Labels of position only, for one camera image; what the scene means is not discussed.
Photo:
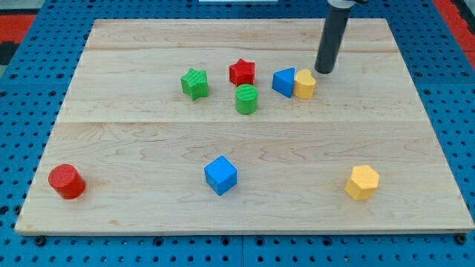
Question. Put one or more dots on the blue cube block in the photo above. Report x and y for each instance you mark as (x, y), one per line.
(221, 175)

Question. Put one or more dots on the green cylinder block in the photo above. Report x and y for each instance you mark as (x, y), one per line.
(246, 99)

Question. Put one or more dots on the red star block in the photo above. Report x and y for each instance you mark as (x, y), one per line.
(242, 72)

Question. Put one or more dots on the blue triangle block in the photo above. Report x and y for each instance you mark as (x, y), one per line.
(283, 81)

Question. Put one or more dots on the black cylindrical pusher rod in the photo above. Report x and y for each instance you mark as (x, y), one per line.
(332, 35)

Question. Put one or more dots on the yellow hexagon block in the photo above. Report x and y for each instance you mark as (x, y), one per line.
(362, 182)

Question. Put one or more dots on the light wooden board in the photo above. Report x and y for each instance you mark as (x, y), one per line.
(141, 144)

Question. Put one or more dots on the red cylinder block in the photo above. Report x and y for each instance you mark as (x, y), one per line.
(66, 181)

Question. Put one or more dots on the green star block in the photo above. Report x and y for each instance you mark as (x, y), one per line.
(195, 84)

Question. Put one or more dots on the yellow heart block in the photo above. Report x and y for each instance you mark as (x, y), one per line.
(304, 84)

